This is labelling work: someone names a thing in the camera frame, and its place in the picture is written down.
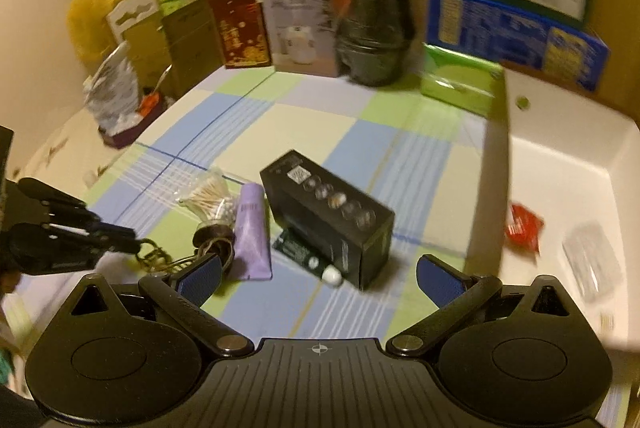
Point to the purple tube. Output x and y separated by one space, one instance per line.
250 238

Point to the yellow plastic bag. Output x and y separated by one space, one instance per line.
95 17

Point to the bag of cotton swabs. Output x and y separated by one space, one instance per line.
205 200

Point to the dark brown scrunchie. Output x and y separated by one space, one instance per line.
212 235

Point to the white humidifier box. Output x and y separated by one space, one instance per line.
300 32

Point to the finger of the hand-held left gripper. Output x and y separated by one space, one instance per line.
60 253
65 213

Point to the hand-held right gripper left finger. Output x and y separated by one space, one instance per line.
200 273

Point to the blue carton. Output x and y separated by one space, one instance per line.
500 27

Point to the brown cardboard box white inside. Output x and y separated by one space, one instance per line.
560 157

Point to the dark red octagonal box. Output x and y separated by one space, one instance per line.
125 132

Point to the red snack packet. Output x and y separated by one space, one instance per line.
522 228

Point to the black product box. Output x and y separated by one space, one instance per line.
325 228

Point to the clear bag of white picks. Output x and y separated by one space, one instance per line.
595 258

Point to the stack of black bowls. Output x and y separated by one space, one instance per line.
375 32

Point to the red gift box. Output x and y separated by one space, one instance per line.
240 32

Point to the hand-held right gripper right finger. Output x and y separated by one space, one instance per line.
440 278

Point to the black and green tube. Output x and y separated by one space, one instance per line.
295 250

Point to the green tissue pack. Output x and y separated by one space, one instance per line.
455 80

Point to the carton with white top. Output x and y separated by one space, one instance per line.
140 37

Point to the metal spoon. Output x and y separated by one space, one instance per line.
162 82

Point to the orange wrapper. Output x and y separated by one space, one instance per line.
150 103

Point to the checked tablecloth desktop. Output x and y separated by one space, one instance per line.
350 147

